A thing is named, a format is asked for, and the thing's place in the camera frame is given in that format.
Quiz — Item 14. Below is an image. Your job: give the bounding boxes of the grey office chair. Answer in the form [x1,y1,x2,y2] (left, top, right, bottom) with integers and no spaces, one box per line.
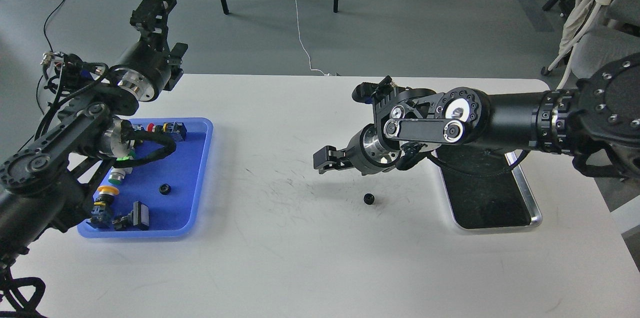
[541,0,640,88]

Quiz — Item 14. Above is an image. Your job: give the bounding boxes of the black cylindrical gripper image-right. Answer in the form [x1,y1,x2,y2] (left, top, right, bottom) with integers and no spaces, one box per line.
[313,125,401,176]

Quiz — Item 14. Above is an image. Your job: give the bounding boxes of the blue plastic tray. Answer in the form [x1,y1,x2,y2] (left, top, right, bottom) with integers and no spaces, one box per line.
[77,117,214,238]

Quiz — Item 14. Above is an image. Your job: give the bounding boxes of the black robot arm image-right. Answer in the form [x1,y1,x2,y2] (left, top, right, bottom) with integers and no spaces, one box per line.
[313,54,640,179]

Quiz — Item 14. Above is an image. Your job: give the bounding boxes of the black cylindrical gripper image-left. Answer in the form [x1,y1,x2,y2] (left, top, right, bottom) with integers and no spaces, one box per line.
[111,0,189,102]

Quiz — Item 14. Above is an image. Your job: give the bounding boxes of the silver metal tray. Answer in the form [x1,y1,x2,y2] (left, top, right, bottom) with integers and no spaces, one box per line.
[435,145,542,233]

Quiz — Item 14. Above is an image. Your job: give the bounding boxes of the black square switch block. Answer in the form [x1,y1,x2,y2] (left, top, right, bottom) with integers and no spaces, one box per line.
[112,201,150,231]

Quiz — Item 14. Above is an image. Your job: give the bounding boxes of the yellow push button switch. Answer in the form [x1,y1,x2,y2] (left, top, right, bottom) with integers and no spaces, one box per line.
[87,185,120,229]

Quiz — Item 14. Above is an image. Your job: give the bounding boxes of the black cable on floor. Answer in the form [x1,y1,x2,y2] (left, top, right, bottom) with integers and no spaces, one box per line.
[35,0,121,113]

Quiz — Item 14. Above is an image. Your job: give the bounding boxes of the small black gear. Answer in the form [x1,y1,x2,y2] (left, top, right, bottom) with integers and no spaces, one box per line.
[158,183,172,195]
[362,193,376,205]

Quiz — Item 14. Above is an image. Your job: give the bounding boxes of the green push button switch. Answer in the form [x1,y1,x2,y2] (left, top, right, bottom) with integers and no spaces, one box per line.
[107,167,133,185]

